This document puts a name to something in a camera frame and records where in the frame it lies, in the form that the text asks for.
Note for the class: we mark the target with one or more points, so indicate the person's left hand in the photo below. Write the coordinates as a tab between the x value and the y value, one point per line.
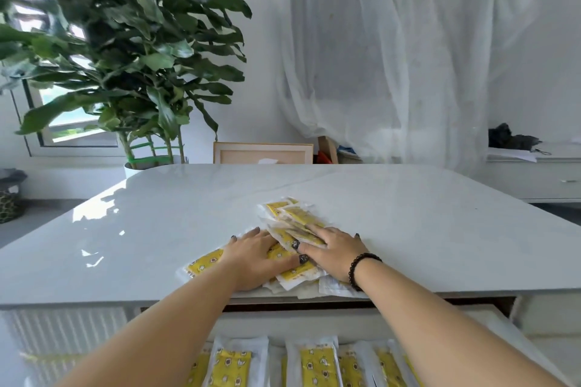
249	264

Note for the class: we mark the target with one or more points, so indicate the person's right hand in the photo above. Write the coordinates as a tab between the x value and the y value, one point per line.
338	255

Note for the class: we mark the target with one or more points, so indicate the pile of yellow packets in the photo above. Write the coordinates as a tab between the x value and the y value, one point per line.
290	214

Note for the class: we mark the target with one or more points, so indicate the white drawer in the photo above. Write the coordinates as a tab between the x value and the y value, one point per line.
317	321

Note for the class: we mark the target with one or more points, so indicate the row of yellow packets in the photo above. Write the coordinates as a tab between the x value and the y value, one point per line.
317	368

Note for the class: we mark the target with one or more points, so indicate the person's left forearm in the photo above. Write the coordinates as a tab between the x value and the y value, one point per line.
159	337

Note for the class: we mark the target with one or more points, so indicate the person's right forearm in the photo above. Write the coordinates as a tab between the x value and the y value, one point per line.
445	337

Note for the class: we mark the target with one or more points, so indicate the red and black box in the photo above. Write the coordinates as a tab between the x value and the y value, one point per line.
323	157

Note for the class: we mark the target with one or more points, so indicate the brown cardboard box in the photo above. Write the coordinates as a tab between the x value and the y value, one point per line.
327	148

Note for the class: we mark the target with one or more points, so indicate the white plant pot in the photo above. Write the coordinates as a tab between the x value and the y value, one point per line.
131	171

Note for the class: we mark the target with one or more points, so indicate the black plastic bag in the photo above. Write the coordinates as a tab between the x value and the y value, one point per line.
504	137

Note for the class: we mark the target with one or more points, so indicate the white sheer dust cover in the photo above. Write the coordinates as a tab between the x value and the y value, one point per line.
408	60

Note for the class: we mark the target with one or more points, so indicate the white side cabinet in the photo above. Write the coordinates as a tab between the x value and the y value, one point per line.
531	178

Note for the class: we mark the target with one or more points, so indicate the yellow tape strip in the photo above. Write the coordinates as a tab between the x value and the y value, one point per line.
50	357

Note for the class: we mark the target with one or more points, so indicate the small white framed window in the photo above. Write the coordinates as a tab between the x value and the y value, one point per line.
68	132

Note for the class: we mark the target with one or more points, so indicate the dark patterned basket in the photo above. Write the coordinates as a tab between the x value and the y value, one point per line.
9	207

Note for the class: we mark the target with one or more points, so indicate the large green leafy plant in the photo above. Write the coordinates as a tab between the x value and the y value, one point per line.
136	37

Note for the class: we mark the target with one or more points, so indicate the wooden picture frame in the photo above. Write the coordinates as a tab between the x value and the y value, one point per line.
263	154

